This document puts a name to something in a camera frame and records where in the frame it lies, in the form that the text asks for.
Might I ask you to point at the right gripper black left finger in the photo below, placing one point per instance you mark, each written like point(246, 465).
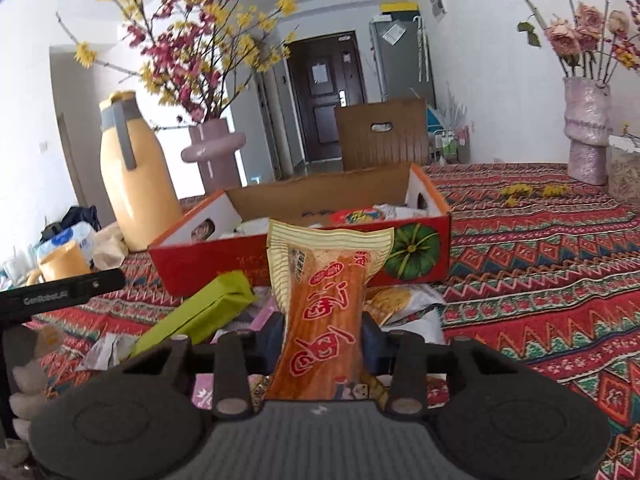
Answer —
point(240, 355)

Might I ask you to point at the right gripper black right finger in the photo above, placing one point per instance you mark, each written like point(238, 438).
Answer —
point(401, 355)

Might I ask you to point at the green white snack packet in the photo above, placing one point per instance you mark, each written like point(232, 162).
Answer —
point(200, 316)

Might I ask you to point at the orange red snack packet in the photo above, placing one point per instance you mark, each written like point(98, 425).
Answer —
point(319, 280)

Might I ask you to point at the orange yellow snack packet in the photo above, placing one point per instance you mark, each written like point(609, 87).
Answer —
point(389, 305)

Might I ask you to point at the yellow mug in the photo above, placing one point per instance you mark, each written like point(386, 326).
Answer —
point(64, 262)

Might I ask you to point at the blue white tissue pack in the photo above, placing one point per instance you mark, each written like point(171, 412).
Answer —
point(81, 233)

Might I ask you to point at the red colourful candy packet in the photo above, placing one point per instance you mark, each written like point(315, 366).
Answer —
point(351, 217)

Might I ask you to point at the patterned red tablecloth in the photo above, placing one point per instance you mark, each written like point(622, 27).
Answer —
point(541, 314)

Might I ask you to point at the yellow thermos jug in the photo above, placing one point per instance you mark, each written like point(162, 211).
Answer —
point(135, 174)

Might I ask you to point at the fallen yellow flower petals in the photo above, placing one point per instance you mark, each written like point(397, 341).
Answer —
point(516, 194)

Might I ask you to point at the pink glass vase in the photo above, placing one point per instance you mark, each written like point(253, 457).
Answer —
point(213, 147)

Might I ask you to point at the brown wooden chair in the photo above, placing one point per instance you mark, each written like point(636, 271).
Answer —
point(383, 133)

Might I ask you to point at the dark brown entrance door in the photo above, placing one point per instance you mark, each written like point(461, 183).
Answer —
point(326, 75)

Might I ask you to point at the textured pink ceramic vase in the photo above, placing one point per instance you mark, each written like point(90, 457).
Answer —
point(587, 126)

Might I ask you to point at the grey refrigerator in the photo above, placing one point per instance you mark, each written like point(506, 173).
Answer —
point(401, 56)

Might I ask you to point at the pink yellow blossom branches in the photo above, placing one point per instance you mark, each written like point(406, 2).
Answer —
point(200, 55)

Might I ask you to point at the yellow box on refrigerator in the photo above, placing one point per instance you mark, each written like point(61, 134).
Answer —
point(400, 6)

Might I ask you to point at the dried pink roses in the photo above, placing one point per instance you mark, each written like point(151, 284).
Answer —
point(590, 43)

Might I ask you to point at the wall electrical panel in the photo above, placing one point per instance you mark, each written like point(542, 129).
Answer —
point(439, 9)

